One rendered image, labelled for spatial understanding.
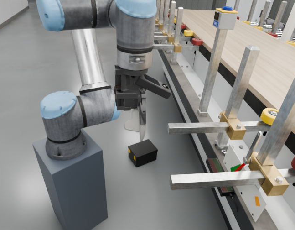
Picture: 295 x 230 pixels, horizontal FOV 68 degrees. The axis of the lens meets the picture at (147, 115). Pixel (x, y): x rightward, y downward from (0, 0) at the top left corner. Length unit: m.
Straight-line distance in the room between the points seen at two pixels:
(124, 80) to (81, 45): 0.49
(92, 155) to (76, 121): 0.20
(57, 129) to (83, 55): 0.34
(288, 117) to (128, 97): 0.42
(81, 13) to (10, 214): 1.43
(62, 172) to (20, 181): 0.87
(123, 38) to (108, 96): 0.52
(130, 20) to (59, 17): 0.17
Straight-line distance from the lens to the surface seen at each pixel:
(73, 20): 0.59
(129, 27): 0.51
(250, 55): 0.83
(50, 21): 0.58
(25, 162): 2.03
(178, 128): 0.84
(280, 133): 0.70
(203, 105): 1.18
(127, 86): 0.59
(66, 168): 1.06
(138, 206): 1.61
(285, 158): 1.04
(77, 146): 1.07
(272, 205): 1.03
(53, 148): 1.07
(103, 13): 0.60
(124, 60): 0.54
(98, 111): 0.99
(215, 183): 0.69
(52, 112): 0.95
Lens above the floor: 1.36
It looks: 35 degrees down
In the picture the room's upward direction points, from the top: 4 degrees clockwise
